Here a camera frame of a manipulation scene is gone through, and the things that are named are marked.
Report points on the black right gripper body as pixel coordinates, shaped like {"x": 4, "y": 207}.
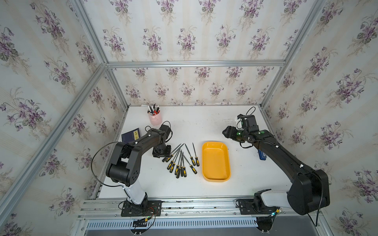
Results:
{"x": 235, "y": 134}

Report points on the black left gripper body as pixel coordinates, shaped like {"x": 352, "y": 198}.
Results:
{"x": 162, "y": 151}

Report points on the file tool moved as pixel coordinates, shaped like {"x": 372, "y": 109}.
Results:
{"x": 172, "y": 156}
{"x": 178, "y": 164}
{"x": 173, "y": 163}
{"x": 170, "y": 162}
{"x": 166, "y": 159}

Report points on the yellow plastic storage box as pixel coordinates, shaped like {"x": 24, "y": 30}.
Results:
{"x": 215, "y": 162}

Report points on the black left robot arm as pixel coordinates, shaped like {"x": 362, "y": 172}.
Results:
{"x": 125, "y": 162}

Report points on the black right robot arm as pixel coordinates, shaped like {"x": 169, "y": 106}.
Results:
{"x": 309, "y": 189}

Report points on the file in centre cluster left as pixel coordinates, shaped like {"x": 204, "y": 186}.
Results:
{"x": 181, "y": 165}

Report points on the file in cluster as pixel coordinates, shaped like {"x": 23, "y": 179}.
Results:
{"x": 181, "y": 165}
{"x": 178, "y": 176}
{"x": 185, "y": 174}

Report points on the file in centre cluster right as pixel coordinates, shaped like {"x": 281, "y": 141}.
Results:
{"x": 185, "y": 174}

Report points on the rightmost file on table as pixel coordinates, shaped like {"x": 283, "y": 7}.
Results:
{"x": 196, "y": 157}

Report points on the diagonal flat file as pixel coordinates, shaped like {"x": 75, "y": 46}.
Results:
{"x": 190, "y": 165}

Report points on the pink pen cup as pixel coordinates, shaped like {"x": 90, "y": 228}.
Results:
{"x": 155, "y": 119}

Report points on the dark blue notebook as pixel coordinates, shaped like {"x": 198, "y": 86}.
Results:
{"x": 131, "y": 136}

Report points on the pens in cup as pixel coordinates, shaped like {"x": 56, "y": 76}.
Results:
{"x": 153, "y": 110}

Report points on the blue object by right wall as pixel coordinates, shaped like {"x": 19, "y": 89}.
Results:
{"x": 262, "y": 155}

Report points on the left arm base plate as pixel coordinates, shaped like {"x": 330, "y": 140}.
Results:
{"x": 148, "y": 208}

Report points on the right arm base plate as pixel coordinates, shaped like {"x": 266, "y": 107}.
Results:
{"x": 255, "y": 206}

